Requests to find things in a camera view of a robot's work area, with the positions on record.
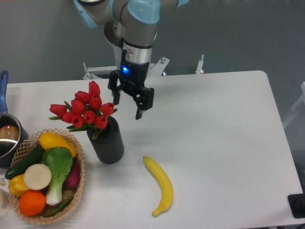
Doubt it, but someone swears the dark green cucumber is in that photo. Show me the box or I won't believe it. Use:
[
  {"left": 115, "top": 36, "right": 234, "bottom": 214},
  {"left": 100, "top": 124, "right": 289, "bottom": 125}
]
[{"left": 5, "top": 143, "right": 45, "bottom": 180}]

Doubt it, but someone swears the yellow squash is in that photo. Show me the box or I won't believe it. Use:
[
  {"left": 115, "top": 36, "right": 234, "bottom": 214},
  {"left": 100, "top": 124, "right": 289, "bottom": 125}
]
[{"left": 39, "top": 132, "right": 77, "bottom": 158}]

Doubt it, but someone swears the yellow bell pepper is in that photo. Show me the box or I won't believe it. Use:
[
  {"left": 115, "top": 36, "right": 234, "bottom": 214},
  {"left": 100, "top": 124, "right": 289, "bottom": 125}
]
[{"left": 9, "top": 174, "right": 30, "bottom": 197}]

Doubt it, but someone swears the black device at edge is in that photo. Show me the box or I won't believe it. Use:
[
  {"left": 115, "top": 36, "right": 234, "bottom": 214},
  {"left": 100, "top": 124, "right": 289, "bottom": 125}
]
[{"left": 287, "top": 193, "right": 305, "bottom": 219}]

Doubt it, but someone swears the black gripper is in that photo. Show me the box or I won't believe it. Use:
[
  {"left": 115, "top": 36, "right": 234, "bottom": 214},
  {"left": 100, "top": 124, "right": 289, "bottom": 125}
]
[{"left": 108, "top": 60, "right": 154, "bottom": 120}]

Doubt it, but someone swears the dark grey ribbed vase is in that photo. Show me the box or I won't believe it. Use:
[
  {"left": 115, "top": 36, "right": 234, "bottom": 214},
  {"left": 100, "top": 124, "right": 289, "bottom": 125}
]
[{"left": 87, "top": 116, "right": 124, "bottom": 164}]

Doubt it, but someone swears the purple red sweet potato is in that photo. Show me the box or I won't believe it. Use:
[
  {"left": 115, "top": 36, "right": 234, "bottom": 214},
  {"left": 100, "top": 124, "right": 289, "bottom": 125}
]
[{"left": 65, "top": 163, "right": 81, "bottom": 188}]

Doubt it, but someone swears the green chili pepper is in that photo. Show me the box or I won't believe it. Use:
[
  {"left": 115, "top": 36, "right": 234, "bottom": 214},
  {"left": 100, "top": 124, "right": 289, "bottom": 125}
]
[{"left": 43, "top": 195, "right": 74, "bottom": 218}]

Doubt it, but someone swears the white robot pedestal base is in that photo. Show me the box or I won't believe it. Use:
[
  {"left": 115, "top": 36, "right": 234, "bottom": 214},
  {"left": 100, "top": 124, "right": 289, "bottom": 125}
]
[{"left": 83, "top": 21, "right": 170, "bottom": 80}]

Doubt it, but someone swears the small garlic clove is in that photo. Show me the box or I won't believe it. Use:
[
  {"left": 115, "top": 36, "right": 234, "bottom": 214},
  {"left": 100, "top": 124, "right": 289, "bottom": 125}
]
[{"left": 0, "top": 179, "right": 6, "bottom": 186}]

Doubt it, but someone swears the green bok choy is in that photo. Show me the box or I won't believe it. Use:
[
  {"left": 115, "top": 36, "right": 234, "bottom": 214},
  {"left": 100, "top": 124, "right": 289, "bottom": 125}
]
[{"left": 42, "top": 146, "right": 73, "bottom": 206}]

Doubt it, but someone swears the woven wicker basket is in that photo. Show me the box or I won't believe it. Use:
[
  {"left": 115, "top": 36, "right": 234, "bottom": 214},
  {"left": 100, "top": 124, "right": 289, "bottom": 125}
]
[{"left": 9, "top": 128, "right": 85, "bottom": 225}]

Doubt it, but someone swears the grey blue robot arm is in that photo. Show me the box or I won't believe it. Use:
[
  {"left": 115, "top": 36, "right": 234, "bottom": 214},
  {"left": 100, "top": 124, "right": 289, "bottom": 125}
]
[{"left": 73, "top": 0, "right": 188, "bottom": 120}]

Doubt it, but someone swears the orange fruit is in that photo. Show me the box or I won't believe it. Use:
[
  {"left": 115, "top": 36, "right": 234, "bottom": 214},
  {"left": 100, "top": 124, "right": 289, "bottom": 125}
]
[{"left": 19, "top": 190, "right": 46, "bottom": 216}]

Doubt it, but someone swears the white frame at right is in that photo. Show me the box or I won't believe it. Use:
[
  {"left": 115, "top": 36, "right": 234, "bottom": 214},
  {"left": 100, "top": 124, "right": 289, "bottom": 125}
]
[{"left": 282, "top": 82, "right": 305, "bottom": 129}]

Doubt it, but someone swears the blue handled saucepan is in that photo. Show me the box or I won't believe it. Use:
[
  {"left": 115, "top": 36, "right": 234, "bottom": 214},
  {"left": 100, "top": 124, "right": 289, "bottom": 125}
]
[{"left": 0, "top": 71, "right": 28, "bottom": 167}]

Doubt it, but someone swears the red tulip bouquet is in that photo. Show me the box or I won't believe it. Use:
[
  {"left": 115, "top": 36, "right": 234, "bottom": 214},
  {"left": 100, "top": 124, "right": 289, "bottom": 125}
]
[{"left": 49, "top": 81, "right": 117, "bottom": 139}]

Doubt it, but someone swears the yellow banana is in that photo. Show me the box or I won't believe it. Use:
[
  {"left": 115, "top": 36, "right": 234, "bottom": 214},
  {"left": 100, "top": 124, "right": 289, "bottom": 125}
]
[{"left": 142, "top": 156, "right": 173, "bottom": 217}]

